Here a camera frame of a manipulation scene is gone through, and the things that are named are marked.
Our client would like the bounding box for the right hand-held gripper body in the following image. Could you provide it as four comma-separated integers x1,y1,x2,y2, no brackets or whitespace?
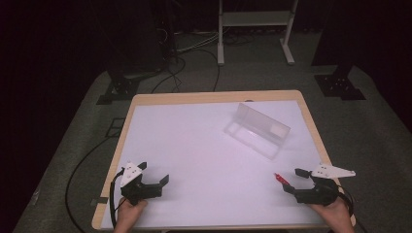
292,162,357,207

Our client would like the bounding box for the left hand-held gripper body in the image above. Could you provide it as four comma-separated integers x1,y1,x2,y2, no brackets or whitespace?
120,161,163,206

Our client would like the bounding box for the small red stick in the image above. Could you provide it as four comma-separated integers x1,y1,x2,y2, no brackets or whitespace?
274,172,291,186

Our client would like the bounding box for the clear plastic box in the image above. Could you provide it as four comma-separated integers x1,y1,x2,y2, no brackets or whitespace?
223,102,292,161

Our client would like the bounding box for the person's left hand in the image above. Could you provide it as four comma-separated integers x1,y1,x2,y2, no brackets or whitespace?
114,197,149,233

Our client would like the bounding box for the person's right hand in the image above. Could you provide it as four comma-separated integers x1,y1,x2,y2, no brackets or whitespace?
307,196,357,233

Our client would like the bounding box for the grey tape strip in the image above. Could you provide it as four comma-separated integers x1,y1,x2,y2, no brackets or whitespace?
89,196,110,207

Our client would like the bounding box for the white table mat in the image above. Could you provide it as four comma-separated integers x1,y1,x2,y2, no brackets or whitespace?
100,99,328,229

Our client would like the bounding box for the black stand base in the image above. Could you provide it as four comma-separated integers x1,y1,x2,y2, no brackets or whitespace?
95,62,141,106
313,62,367,102

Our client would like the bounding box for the wooden table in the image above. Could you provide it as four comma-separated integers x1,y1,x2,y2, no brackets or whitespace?
90,89,357,231

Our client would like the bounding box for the white metal stand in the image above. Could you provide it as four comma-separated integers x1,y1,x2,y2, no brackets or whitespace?
217,0,299,67

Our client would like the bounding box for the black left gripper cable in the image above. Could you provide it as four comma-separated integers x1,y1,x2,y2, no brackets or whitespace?
109,167,126,229

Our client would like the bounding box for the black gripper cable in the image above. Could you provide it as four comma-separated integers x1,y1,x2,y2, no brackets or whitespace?
109,167,126,229
335,184,369,233

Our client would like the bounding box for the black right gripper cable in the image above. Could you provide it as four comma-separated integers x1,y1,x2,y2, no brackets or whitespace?
335,184,369,233

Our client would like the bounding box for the long black floor cable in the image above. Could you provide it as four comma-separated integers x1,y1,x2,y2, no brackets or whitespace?
64,135,116,233

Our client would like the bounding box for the bundle of floor cables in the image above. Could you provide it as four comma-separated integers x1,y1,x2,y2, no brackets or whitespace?
150,27,257,95

